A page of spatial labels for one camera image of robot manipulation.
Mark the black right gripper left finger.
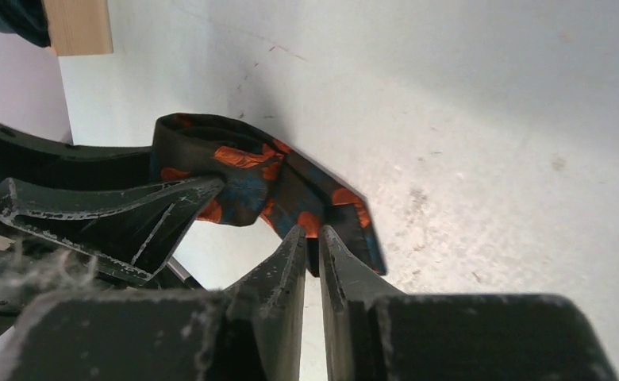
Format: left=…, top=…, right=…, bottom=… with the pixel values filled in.
left=0, top=226, right=307, bottom=380

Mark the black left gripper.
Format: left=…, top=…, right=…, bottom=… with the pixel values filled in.
left=0, top=123, right=225, bottom=336

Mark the wooden compartment organizer box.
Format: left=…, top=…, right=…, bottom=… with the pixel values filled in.
left=42, top=0, right=113, bottom=57

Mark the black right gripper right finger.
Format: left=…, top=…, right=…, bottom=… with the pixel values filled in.
left=319, top=226, right=618, bottom=380

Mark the rolled dark green tie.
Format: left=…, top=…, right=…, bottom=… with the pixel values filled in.
left=0, top=0, right=51, bottom=48

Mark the black orange-flower tie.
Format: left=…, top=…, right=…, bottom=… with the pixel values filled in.
left=151, top=113, right=387, bottom=275

